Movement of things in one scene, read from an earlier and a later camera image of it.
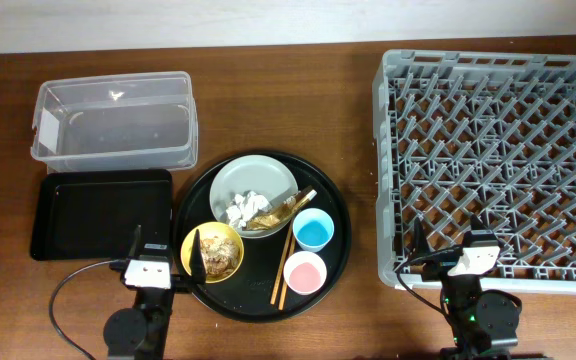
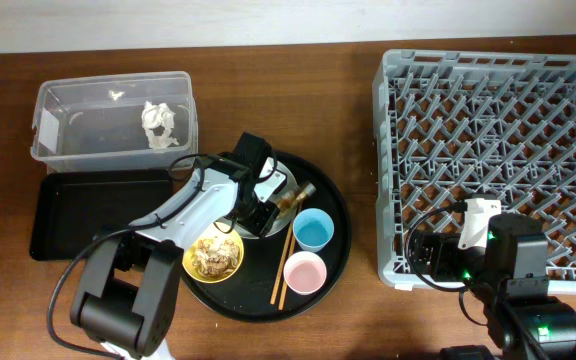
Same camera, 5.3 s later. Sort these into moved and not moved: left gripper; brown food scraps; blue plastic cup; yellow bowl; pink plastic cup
Moved: left gripper
Not moved: blue plastic cup; yellow bowl; pink plastic cup; brown food scraps
